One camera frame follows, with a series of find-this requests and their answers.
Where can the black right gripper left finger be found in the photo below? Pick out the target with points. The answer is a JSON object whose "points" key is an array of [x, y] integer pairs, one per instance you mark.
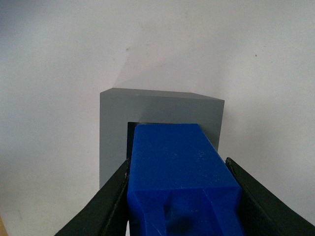
{"points": [[106, 214]]}

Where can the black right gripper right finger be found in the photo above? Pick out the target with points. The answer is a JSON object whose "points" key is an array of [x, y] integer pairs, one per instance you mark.
{"points": [[262, 213]]}

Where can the blue plastic part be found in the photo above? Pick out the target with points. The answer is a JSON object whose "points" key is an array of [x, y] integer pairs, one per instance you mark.
{"points": [[179, 185]]}

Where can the gray cube base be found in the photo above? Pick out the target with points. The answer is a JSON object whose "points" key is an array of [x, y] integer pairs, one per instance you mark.
{"points": [[120, 106]]}

